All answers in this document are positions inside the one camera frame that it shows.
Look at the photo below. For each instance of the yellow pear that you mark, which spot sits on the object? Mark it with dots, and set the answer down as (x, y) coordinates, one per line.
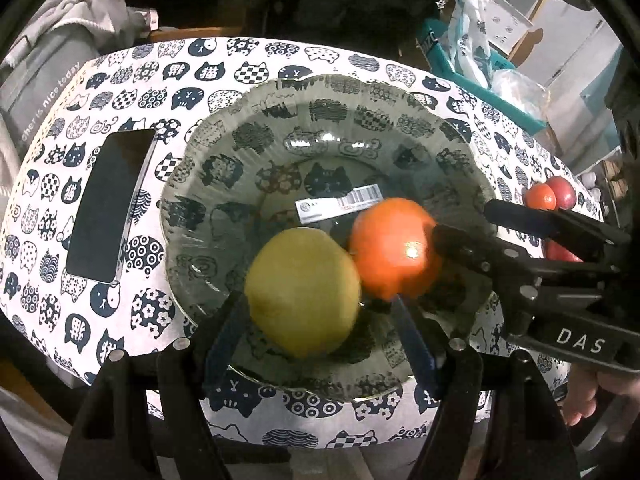
(300, 290)

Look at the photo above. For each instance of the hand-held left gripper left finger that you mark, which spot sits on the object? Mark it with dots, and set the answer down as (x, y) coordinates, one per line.
(227, 340)

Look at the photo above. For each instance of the cat print tablecloth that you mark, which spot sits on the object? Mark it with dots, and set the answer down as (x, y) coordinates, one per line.
(150, 95)

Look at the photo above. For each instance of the teal cardboard box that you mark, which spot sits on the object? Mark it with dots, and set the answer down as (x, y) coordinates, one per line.
(440, 55)

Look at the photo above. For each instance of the white printed plastic bag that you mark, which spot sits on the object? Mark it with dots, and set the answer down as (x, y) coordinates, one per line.
(470, 25)

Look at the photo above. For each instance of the red apple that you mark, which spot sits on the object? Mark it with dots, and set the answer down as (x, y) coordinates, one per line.
(557, 251)
(565, 191)

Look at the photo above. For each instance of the wooden frame shelf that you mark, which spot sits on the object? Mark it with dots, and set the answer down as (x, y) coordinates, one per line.
(510, 20)

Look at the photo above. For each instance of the person's right hand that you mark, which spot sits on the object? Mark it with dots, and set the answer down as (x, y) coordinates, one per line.
(595, 395)

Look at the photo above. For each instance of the large orange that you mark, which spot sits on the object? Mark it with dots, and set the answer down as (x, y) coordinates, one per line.
(385, 245)

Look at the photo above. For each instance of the grey hoodie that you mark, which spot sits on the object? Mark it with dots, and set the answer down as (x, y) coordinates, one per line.
(50, 60)

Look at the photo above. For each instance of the black jacket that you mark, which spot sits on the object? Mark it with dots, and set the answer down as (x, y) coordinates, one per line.
(350, 0)

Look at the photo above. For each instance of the small orange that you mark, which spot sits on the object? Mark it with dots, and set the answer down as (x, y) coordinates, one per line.
(541, 196)

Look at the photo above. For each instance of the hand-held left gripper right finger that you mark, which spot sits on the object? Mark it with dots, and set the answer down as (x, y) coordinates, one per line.
(415, 350)

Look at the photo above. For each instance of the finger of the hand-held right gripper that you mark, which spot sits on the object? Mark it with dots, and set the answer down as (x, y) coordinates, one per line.
(480, 255)
(565, 227)

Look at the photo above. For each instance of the clear plastic bag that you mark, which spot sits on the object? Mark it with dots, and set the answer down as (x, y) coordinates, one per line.
(520, 85)

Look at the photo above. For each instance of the black smartphone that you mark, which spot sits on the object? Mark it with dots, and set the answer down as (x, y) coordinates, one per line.
(110, 200)

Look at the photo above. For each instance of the clear glass bowl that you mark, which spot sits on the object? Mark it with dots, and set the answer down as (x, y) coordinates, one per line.
(280, 170)

